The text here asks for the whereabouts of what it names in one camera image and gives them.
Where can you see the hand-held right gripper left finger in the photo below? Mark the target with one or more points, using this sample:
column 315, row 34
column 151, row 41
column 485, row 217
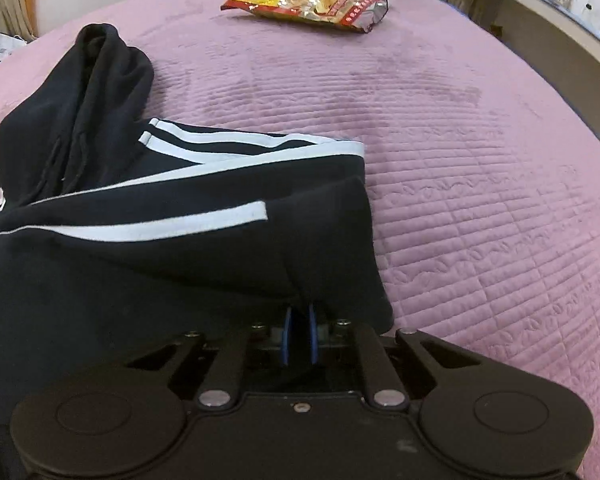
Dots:
column 288, row 336

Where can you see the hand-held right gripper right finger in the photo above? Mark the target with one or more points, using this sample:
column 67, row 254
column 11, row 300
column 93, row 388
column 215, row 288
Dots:
column 313, row 334

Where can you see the black white-striped hooded jacket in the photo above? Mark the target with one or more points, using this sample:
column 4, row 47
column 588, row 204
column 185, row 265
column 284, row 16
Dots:
column 180, row 260

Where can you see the pink quilted bed cover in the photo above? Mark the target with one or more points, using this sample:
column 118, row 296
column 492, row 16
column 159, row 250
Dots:
column 480, row 200

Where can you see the yellow red snack packet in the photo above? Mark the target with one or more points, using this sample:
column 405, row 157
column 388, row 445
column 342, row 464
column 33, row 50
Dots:
column 310, row 2

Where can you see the white curved desk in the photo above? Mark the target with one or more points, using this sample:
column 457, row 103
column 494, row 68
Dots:
column 545, row 20

